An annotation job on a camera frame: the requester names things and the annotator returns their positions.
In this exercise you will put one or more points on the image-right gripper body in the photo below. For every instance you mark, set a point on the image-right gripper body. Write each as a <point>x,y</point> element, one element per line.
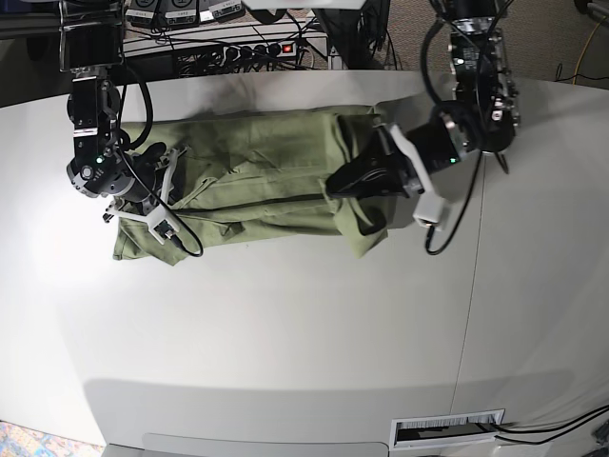
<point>430,148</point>

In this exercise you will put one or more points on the green T-shirt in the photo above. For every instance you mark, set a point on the green T-shirt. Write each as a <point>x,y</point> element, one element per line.
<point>247,177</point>

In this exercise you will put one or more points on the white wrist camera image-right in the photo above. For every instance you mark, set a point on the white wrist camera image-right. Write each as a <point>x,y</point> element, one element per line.
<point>432,211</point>

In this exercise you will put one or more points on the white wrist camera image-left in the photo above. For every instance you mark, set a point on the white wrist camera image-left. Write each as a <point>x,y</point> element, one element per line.
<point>163,228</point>

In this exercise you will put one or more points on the black camera cable image-right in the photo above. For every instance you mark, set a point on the black camera cable image-right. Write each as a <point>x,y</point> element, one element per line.
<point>482,114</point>

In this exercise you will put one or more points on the white cable grommet tray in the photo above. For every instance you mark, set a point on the white cable grommet tray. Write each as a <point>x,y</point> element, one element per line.
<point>444,431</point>

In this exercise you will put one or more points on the black camera cable image-left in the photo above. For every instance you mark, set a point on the black camera cable image-left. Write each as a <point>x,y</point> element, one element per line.
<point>160,195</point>

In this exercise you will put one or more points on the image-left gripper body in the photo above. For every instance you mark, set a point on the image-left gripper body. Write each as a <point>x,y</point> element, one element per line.
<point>146,197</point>

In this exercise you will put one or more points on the black power strip red switch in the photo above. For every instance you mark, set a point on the black power strip red switch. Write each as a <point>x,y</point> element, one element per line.
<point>275,52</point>

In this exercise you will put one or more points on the white shelf with equipment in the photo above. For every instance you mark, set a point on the white shelf with equipment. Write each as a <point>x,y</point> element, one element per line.
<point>164,53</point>

